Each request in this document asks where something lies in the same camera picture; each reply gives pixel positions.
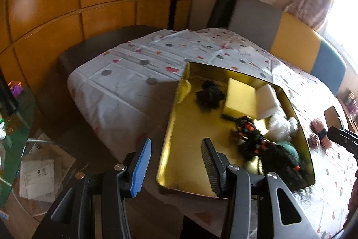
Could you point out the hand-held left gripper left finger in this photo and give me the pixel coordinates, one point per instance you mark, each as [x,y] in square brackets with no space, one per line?
[141,169]

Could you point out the gold metal tray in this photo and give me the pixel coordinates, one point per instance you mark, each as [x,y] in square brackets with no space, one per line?
[190,149]

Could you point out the grey yellow blue sofa backrest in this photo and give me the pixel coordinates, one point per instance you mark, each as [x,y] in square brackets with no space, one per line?
[296,37]

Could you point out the white plush toy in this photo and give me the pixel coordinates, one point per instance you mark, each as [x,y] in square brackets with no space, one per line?
[279,125]

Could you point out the white papers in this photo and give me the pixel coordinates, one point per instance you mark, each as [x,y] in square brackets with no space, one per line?
[37,180]

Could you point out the green ball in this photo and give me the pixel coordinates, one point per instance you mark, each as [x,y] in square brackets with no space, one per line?
[291,148]

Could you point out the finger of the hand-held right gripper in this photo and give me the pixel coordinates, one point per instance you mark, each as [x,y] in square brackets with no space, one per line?
[342,138]

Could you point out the white sponge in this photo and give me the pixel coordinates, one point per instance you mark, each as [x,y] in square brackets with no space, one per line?
[267,101]

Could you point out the wooden side shelf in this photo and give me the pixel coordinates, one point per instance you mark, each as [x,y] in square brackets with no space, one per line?
[348,121]

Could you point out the yellow sponge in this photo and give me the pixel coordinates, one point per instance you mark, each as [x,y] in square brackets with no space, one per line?
[240,99]

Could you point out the brown pinecone-shaped scrunchie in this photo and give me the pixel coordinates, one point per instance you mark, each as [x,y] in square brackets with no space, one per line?
[313,141]

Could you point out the black rolled mat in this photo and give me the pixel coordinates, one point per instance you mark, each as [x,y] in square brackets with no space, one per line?
[223,3]

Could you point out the dark wooden table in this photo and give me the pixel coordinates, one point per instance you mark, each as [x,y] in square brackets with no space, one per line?
[92,45]

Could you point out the black scrunchie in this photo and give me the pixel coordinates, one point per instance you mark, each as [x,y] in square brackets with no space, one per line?
[208,96]

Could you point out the window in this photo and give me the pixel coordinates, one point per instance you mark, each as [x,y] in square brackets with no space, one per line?
[345,17]

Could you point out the person's right forearm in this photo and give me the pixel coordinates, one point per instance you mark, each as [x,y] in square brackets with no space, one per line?
[353,194]

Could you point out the black wig with orange beads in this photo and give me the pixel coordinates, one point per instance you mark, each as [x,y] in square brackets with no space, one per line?
[268,160]

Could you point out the purple box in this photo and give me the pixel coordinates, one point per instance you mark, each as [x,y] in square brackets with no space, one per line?
[351,103]

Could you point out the purple toy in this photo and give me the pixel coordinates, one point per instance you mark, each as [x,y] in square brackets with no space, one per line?
[15,87]

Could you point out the patterned light blue tablecloth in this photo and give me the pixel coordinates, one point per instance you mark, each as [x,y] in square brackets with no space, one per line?
[125,79]

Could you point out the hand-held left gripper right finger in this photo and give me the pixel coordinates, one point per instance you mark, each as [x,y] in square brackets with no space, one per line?
[209,166]

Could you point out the green glass side table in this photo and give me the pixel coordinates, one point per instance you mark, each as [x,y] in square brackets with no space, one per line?
[16,149]

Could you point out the dark green stick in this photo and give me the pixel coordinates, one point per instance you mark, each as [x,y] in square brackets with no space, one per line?
[229,117]

